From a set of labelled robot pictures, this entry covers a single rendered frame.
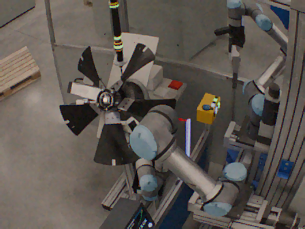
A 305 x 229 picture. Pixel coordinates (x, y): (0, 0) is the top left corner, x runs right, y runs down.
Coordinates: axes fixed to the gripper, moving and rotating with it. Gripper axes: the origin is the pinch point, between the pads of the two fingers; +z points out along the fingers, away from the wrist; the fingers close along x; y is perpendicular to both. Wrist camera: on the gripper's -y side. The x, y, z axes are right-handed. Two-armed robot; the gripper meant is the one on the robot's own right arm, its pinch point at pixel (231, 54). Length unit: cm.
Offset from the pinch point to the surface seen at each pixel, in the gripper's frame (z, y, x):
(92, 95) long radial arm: 37, -79, -18
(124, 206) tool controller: 24, -18, -87
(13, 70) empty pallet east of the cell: 133, -327, 84
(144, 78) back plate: 32, -54, 2
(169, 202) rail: 62, -13, -55
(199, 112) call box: 42.8, -17.5, -3.4
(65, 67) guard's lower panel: 76, -165, 46
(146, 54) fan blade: 6.8, -44.7, -8.9
